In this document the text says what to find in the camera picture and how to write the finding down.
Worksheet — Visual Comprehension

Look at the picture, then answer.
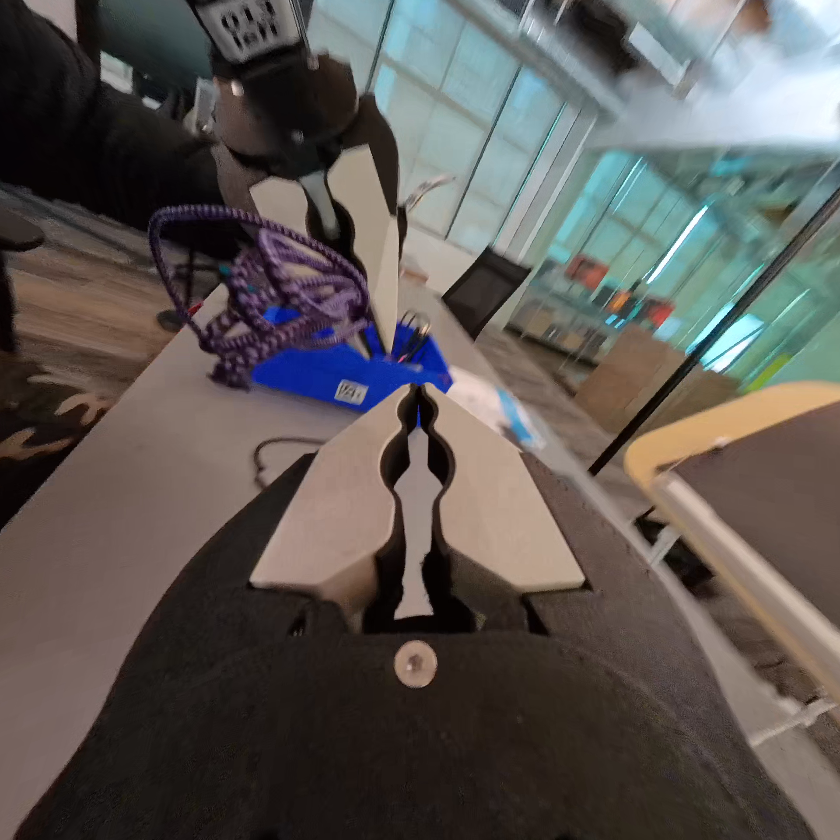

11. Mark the black cable silver plug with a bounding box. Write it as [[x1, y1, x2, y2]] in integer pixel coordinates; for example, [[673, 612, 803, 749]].
[[252, 436, 329, 491]]

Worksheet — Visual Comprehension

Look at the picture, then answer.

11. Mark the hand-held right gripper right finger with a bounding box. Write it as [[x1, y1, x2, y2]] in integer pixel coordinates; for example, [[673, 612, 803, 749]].
[[419, 384, 587, 631]]

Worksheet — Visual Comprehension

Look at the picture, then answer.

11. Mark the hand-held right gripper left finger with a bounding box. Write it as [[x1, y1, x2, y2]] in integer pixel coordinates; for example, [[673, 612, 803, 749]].
[[249, 384, 421, 632]]

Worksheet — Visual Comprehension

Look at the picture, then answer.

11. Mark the large cardboard box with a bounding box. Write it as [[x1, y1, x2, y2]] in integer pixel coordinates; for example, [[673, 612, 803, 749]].
[[576, 325, 739, 434]]

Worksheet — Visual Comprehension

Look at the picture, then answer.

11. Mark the black office chair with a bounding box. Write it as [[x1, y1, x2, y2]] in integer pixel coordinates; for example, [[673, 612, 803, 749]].
[[441, 246, 532, 340]]

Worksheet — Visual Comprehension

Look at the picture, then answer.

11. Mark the wooden edged display board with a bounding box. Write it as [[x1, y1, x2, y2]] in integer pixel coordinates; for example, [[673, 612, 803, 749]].
[[623, 382, 840, 631]]

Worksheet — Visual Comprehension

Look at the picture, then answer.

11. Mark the printed paper sheet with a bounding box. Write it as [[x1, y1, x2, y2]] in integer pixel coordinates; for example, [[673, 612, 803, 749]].
[[451, 367, 549, 452]]

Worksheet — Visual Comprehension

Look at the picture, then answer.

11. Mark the black floor lamp stand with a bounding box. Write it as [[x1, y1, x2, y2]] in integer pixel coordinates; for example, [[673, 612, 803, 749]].
[[587, 190, 840, 476]]

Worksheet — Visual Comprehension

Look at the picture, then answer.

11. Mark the person's left forearm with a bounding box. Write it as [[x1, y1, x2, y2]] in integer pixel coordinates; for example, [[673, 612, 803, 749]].
[[0, 0, 227, 231]]

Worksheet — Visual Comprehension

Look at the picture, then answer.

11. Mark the black charging cable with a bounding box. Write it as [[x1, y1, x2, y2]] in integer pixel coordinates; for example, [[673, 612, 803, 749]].
[[392, 310, 434, 363]]

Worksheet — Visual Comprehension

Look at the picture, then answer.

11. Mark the blue plastic bin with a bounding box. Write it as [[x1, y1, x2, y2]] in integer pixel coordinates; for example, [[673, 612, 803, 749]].
[[251, 305, 455, 414]]

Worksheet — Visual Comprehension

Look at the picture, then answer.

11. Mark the white folding stand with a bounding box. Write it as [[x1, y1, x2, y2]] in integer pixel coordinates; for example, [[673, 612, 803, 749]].
[[646, 472, 840, 746]]

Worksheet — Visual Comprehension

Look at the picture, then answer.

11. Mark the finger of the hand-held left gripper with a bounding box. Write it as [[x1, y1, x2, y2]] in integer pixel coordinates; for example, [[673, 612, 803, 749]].
[[250, 178, 361, 271], [327, 146, 401, 360]]

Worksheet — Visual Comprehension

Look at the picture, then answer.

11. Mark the purple braided usb cable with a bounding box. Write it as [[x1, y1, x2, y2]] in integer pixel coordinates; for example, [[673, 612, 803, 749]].
[[147, 205, 373, 390]]

